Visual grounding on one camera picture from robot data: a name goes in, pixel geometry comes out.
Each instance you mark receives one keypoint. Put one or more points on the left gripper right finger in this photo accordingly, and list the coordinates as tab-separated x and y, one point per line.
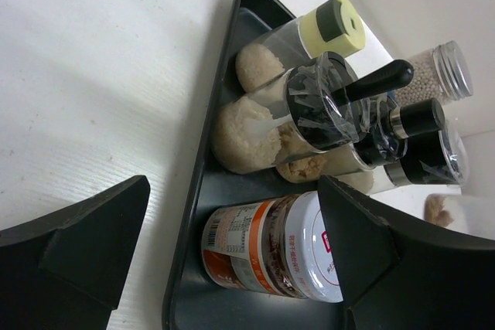
399	272

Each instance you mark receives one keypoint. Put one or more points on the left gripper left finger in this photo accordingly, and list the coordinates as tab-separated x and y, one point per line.
67	269

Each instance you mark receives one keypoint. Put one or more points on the pink cap spice bottle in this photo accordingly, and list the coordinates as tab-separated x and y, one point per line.
471	215

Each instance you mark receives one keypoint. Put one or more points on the red label jar white lid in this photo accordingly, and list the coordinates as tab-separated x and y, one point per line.
278	246

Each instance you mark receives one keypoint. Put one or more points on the black cap small pepper bottle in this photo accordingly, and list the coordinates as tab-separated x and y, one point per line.
385	142

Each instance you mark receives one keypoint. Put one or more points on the black grinder top bottle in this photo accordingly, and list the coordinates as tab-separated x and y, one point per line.
306	111

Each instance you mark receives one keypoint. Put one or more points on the blue label silver cap bottle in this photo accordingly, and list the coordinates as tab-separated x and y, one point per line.
441	73

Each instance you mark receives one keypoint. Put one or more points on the yellow cap spice bottle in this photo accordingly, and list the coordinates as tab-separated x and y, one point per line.
334	26

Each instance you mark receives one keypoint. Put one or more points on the grey grinder top bottle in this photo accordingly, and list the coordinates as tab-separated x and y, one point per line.
435	158

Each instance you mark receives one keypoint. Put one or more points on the black rectangular tray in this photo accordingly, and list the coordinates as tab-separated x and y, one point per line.
192	300

